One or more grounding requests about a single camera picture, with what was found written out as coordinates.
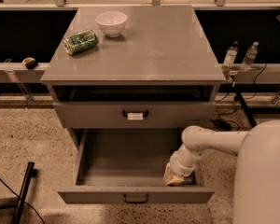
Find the black stand leg left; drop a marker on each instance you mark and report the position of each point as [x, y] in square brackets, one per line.
[29, 173]

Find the grey drawer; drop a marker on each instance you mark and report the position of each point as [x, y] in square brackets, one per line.
[127, 166]
[114, 114]

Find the white ceramic bowl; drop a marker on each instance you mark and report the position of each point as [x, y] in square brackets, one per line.
[111, 23]

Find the right clear water bottle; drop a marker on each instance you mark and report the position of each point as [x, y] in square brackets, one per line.
[250, 56]

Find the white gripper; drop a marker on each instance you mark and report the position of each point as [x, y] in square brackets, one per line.
[182, 170]

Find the green soda can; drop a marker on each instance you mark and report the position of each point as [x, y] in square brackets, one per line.
[80, 41]

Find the white tape on handle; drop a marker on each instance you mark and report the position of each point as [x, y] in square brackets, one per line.
[135, 116]

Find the small black yellow object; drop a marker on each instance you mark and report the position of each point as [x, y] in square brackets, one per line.
[30, 63]

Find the grey top drawer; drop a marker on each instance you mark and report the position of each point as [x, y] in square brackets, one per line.
[114, 114]

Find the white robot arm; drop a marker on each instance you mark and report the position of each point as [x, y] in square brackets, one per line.
[257, 178]

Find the black stand leg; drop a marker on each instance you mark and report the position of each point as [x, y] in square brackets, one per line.
[29, 173]
[239, 97]

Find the black stand leg right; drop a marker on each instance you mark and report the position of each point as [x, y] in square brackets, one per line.
[239, 97]

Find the left clear water bottle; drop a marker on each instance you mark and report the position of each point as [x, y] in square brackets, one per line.
[231, 55]

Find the grey drawer cabinet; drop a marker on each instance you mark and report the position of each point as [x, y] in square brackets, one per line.
[161, 56]

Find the clear water bottle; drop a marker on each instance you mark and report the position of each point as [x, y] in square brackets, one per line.
[231, 55]
[250, 56]

